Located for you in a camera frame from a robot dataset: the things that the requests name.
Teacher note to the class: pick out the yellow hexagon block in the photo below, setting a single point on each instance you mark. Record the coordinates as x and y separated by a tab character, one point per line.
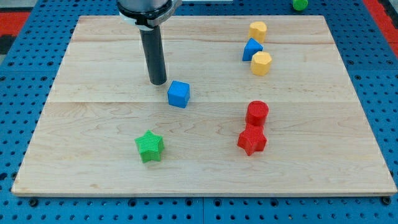
261	63

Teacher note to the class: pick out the blue triangular block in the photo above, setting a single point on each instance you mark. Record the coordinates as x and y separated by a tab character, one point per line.
252	46

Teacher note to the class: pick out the red cylinder block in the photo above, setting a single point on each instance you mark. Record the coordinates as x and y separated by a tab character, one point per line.
256	113

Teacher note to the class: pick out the blue cube block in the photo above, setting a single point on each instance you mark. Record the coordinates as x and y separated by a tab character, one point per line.
178	94

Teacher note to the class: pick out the red star block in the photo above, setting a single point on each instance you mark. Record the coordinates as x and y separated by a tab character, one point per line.
252	139

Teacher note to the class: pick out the green star block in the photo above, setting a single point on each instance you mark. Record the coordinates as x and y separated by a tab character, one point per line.
150	146

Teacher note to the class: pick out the green round block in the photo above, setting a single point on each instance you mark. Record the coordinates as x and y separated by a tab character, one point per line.
299	5

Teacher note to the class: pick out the light wooden board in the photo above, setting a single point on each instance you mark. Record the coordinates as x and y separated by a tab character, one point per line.
319	142

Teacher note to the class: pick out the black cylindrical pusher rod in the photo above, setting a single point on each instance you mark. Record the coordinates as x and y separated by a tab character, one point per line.
154	54

